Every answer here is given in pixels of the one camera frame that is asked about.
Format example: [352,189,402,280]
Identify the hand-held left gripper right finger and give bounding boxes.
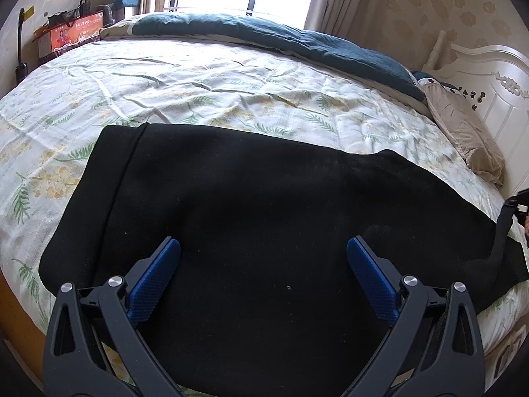
[346,236,485,397]

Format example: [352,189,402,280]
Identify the black pants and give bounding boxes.
[38,123,529,397]

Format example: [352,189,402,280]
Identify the floral bed sheet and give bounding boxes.
[0,37,529,397]

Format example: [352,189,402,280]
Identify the beige pillow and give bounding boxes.
[422,83,506,185]

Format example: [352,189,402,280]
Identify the polka dot pillow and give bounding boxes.
[411,70,459,92]

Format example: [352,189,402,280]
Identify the white headboard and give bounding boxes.
[422,30,529,199]

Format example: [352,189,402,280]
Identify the beige curtain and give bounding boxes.
[304,0,385,40]

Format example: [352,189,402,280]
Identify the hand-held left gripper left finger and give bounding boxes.
[42,237,184,397]

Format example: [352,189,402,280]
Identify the wooden bed frame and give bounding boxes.
[0,273,47,358]

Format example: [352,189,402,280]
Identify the blue box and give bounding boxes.
[111,0,142,22]

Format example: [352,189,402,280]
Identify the black bag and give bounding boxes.
[47,0,92,26]

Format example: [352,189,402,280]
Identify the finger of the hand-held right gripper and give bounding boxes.
[491,190,529,271]

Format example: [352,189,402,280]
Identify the orange printed box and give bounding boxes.
[33,12,104,65]

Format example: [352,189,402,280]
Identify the teal quilt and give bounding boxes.
[99,12,426,102]

